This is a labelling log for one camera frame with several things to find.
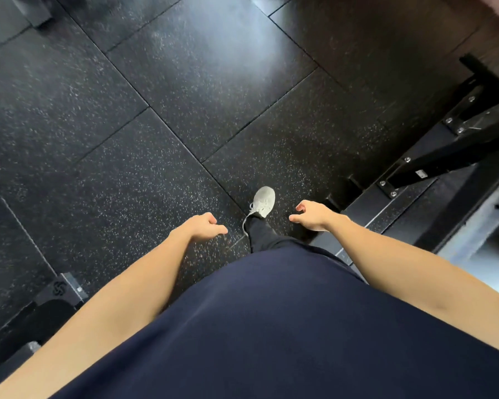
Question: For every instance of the person's left hand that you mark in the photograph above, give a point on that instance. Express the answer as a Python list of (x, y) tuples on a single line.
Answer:
[(197, 229)]

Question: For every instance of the person's right hand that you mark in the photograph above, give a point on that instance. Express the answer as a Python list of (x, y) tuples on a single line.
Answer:
[(315, 216)]

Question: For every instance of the person's left thumb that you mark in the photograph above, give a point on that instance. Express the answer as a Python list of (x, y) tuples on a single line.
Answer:
[(218, 231)]

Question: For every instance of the person's right thumb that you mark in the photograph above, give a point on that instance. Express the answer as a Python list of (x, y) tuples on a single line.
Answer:
[(296, 218)]

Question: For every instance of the person's left forearm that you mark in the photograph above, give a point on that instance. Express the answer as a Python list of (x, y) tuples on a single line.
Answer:
[(137, 282)]

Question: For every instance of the person's right forearm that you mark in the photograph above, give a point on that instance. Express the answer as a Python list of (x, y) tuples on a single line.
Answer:
[(382, 257)]

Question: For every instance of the white sneaker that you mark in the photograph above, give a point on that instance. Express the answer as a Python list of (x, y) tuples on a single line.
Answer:
[(264, 202)]

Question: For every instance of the black trouser leg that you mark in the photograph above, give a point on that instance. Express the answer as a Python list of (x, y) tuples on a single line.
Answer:
[(262, 234)]

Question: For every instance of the navy blue shirt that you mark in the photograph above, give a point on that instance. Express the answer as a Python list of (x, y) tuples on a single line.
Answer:
[(291, 328)]

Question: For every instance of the grey metal beam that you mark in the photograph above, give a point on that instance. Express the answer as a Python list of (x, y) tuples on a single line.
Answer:
[(478, 222)]

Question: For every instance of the black machine base with logo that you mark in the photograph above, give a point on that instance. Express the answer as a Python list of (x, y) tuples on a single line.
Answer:
[(45, 305)]

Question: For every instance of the black bolted gym machine frame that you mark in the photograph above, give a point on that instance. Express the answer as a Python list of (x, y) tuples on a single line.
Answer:
[(449, 149)]

